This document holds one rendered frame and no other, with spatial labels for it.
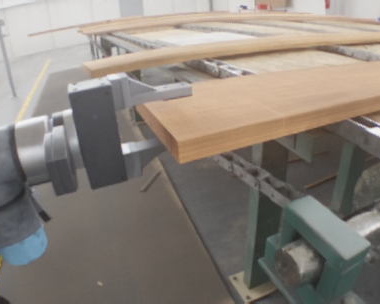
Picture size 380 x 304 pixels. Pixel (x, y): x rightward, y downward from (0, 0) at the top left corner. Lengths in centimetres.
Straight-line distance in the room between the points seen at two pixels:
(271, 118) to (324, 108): 9
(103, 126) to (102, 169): 6
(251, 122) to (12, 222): 32
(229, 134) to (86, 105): 16
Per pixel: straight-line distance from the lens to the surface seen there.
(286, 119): 36
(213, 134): 31
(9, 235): 42
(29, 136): 35
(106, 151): 36
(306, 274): 32
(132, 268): 133
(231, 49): 95
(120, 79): 35
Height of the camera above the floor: 100
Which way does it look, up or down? 28 degrees down
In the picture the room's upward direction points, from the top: 4 degrees counter-clockwise
